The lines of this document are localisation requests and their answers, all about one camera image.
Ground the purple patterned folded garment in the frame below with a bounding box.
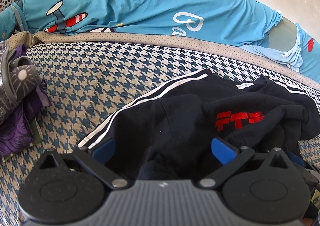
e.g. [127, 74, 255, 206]
[0, 46, 52, 158]

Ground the houndstooth blue beige mattress cover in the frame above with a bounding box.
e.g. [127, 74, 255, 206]
[1, 32, 319, 225]

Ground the blue cartoon airplane duvet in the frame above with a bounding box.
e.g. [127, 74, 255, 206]
[1, 0, 319, 82]

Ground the black sweatshirt with red logo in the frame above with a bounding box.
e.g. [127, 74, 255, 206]
[78, 69, 319, 180]

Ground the green striped folded garment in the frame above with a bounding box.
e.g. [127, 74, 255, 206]
[1, 118, 43, 163]

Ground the grey patterned folded garment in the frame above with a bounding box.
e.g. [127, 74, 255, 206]
[1, 44, 50, 123]

